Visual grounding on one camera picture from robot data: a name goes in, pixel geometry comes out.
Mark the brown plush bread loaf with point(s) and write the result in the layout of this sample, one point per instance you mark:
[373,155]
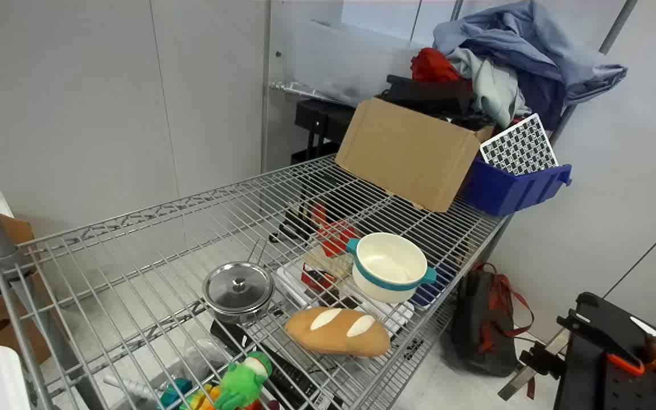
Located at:
[336,337]

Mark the red plastic object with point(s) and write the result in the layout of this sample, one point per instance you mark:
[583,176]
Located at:
[336,236]

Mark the white bowl teal rim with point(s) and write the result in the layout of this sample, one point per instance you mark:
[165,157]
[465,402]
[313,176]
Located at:
[388,262]

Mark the black side table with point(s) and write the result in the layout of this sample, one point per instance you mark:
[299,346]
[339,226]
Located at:
[320,116]

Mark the cardboard box flap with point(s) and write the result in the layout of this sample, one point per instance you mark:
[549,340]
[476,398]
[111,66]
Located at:
[404,150]

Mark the glass pot lid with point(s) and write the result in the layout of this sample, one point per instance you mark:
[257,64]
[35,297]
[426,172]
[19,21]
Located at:
[238,288]

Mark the black folded fabric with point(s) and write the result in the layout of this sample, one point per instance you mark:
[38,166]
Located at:
[426,95]

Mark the red crumpled cloth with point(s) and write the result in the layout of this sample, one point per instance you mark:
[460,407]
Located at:
[431,66]

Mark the blue plastic storage bin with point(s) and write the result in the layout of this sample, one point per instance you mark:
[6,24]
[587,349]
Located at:
[511,194]

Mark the black red backpack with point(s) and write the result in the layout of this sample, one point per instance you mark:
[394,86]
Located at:
[488,319]

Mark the green plush toy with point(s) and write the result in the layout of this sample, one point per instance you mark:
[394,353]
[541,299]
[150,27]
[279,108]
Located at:
[239,383]

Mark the white perforated panel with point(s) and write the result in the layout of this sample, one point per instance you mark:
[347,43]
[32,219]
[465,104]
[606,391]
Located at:
[522,148]

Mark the grey green cloth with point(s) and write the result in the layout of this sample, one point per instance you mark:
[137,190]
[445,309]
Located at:
[494,87]

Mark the blue crumpled cloth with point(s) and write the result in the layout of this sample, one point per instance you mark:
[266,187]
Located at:
[524,37]

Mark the black work cart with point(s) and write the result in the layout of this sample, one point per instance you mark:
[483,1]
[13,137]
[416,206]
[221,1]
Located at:
[592,371]

